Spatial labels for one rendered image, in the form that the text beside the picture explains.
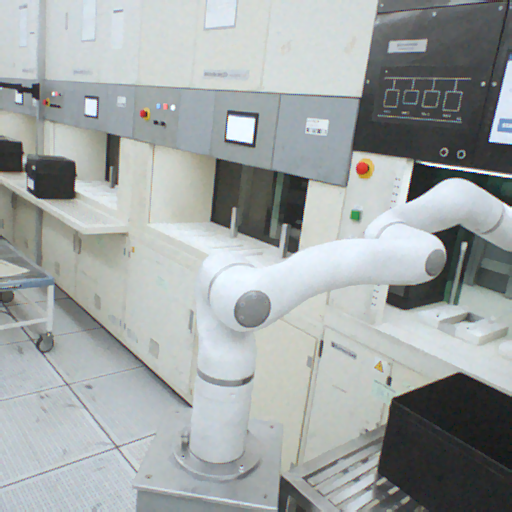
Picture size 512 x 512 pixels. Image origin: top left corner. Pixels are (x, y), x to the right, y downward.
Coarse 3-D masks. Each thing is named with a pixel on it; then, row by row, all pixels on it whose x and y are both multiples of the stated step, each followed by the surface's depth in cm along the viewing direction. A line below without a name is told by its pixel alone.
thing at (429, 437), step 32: (448, 384) 117; (480, 384) 116; (416, 416) 98; (448, 416) 122; (480, 416) 116; (384, 448) 105; (416, 448) 98; (448, 448) 93; (480, 448) 117; (416, 480) 99; (448, 480) 93; (480, 480) 89
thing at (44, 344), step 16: (0, 240) 344; (0, 256) 310; (16, 256) 314; (32, 272) 289; (0, 288) 266; (16, 288) 271; (48, 288) 285; (32, 304) 308; (48, 304) 287; (32, 320) 285; (48, 320) 290; (48, 336) 291
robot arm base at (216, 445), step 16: (208, 384) 98; (208, 400) 98; (224, 400) 98; (240, 400) 99; (192, 416) 103; (208, 416) 99; (224, 416) 98; (240, 416) 100; (192, 432) 103; (208, 432) 100; (224, 432) 99; (240, 432) 102; (176, 448) 104; (192, 448) 103; (208, 448) 100; (224, 448) 100; (240, 448) 103; (256, 448) 108; (192, 464) 100; (208, 464) 101; (224, 464) 101; (240, 464) 102; (256, 464) 104
